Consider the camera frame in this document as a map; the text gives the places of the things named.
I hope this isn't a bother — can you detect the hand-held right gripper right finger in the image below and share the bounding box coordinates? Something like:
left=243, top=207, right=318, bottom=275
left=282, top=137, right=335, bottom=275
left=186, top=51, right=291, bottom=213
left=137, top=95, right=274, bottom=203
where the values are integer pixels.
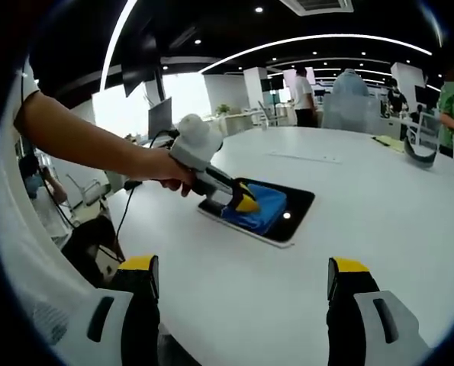
left=325, top=257, right=433, bottom=366

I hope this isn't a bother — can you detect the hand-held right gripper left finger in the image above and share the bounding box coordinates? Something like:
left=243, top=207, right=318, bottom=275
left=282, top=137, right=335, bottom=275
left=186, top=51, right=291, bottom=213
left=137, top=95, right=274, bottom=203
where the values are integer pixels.
left=64, top=254, right=161, bottom=366

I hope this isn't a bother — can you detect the blue cleaning cloth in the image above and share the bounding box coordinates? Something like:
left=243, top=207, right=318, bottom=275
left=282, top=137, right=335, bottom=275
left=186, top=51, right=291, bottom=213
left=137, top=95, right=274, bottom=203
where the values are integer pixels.
left=221, top=182, right=288, bottom=236

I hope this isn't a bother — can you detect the black tablet white frame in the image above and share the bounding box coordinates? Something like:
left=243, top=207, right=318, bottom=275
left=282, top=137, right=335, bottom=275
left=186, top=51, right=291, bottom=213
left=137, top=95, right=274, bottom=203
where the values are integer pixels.
left=197, top=176, right=316, bottom=249

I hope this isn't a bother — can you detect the person's left hand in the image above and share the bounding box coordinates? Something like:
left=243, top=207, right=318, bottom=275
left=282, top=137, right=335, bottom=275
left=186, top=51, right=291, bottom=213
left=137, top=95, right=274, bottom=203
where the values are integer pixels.
left=153, top=147, right=198, bottom=198

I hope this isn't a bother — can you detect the black desk monitor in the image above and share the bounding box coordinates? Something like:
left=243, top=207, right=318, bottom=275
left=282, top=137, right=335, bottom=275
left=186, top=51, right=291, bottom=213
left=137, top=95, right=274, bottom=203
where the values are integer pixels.
left=147, top=97, right=173, bottom=140

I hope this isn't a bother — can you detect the slim grey chair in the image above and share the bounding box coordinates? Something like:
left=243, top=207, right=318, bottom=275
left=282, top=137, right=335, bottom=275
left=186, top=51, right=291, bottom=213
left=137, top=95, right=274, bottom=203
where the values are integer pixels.
left=257, top=99, right=281, bottom=127

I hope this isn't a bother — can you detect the hanging black screen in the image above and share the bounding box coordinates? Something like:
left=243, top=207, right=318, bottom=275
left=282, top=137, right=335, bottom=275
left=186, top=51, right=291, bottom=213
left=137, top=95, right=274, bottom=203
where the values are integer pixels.
left=121, top=32, right=163, bottom=96

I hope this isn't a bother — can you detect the person's white shirt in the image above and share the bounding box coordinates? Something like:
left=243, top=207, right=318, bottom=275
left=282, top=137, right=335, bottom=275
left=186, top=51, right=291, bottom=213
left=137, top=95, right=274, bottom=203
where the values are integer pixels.
left=0, top=56, right=136, bottom=366

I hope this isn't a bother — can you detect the grey translucent chair back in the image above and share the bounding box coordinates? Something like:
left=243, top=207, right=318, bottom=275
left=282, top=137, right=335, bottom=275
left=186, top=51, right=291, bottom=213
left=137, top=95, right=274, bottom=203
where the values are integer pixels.
left=321, top=93, right=380, bottom=130

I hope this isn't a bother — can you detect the yellow paper sheet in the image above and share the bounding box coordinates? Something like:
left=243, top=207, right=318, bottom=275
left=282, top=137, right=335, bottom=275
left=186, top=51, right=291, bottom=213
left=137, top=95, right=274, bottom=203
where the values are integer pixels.
left=371, top=135, right=405, bottom=153

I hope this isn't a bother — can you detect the grey curved band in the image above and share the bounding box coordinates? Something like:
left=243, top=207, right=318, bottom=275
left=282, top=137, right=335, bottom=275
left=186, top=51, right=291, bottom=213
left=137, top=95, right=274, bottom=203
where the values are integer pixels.
left=403, top=135, right=440, bottom=169

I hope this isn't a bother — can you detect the ceiling air vent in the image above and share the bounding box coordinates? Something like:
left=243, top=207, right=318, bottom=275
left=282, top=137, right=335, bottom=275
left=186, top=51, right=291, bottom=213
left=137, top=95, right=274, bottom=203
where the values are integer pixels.
left=279, top=0, right=353, bottom=12

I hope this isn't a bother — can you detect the white mesh office chair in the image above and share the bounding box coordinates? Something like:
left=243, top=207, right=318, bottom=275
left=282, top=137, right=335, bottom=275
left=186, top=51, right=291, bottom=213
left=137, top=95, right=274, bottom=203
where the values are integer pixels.
left=404, top=112, right=441, bottom=148

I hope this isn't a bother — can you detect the white table cable cover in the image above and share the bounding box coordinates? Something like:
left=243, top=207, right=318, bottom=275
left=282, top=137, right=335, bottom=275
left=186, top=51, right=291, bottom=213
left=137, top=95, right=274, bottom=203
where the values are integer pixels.
left=268, top=150, right=342, bottom=164

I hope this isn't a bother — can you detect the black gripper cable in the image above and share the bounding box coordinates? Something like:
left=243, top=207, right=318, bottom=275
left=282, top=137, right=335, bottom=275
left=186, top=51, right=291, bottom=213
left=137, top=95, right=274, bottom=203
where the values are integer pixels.
left=114, top=128, right=182, bottom=262

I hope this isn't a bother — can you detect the white frame chair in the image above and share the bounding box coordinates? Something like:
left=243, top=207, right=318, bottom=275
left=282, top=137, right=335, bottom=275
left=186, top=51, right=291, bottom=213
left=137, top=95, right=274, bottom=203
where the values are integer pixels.
left=66, top=173, right=101, bottom=210

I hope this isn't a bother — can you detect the thin black cable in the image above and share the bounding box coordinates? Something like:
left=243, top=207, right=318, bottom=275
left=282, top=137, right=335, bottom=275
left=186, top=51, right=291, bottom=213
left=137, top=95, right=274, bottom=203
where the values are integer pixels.
left=19, top=66, right=79, bottom=230

